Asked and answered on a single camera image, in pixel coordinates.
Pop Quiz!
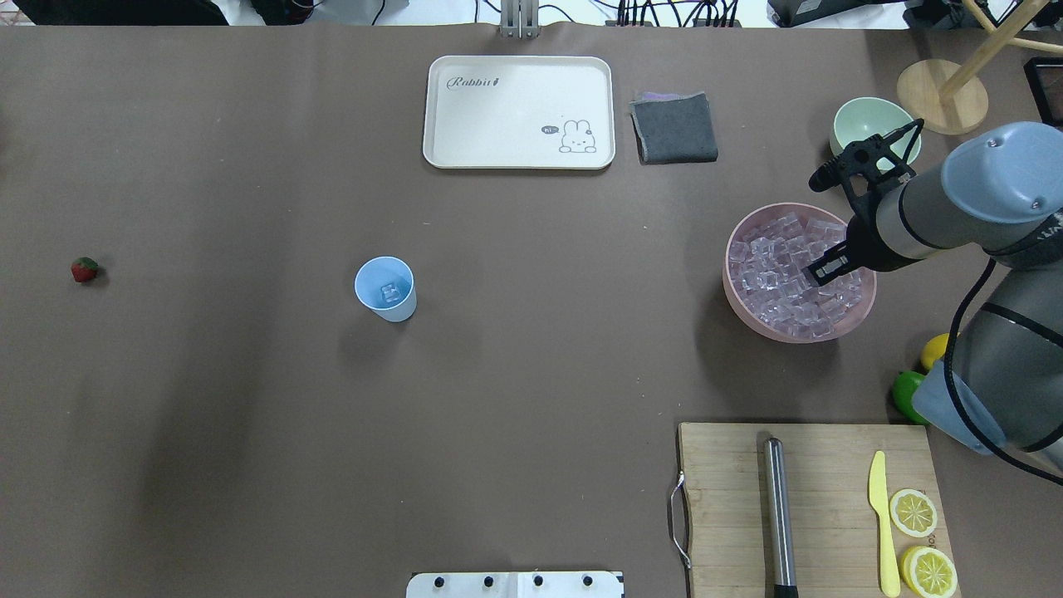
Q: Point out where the light blue plastic cup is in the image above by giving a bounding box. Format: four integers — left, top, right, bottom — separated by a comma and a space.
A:
353, 255, 417, 323

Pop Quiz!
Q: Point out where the red strawberry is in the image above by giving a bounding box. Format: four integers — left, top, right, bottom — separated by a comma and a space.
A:
70, 257, 101, 284

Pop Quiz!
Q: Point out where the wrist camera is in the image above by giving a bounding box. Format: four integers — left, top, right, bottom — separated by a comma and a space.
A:
808, 118, 925, 202

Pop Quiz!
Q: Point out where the black glass tray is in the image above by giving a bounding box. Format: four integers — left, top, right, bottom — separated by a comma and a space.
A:
1024, 56, 1062, 129

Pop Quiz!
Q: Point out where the yellow plastic knife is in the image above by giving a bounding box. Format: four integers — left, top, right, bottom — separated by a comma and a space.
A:
867, 450, 901, 597

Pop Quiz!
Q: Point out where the yellow lemon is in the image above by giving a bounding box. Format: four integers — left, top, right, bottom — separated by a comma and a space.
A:
918, 334, 950, 372

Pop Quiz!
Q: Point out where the aluminium frame post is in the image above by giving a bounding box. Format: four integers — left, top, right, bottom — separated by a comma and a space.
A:
497, 0, 540, 39

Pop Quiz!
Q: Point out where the pink bowl of ice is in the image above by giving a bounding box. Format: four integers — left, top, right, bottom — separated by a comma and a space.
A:
723, 202, 877, 344

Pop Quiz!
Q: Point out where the green bowl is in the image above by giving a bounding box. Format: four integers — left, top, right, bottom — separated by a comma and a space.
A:
829, 97, 922, 173

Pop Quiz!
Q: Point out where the clear ice cube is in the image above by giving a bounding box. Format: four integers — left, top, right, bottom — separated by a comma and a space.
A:
379, 281, 405, 304

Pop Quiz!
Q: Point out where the wooden cutting board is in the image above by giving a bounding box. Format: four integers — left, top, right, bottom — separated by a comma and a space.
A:
677, 423, 954, 597

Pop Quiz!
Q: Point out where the lemon slice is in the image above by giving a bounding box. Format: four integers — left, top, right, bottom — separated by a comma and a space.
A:
900, 547, 959, 597
888, 488, 940, 539

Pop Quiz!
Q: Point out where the cream rabbit tray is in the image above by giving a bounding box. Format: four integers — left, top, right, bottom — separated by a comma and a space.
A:
422, 56, 615, 170

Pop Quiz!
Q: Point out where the green lime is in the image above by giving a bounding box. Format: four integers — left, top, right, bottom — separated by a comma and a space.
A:
891, 370, 930, 425

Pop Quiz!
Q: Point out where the wooden mug tree stand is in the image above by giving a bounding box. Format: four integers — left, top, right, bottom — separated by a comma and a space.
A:
897, 1, 1062, 135

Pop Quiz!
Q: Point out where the grey folded cloth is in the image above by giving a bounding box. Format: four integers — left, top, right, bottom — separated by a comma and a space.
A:
628, 91, 720, 165

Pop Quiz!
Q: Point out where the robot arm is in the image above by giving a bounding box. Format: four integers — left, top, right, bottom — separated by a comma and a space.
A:
806, 119, 1062, 484

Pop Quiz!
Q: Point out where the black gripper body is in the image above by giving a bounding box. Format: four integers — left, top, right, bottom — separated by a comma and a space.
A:
843, 183, 916, 272

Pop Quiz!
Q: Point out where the steel muddler rod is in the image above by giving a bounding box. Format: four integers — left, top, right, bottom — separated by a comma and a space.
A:
763, 435, 800, 597

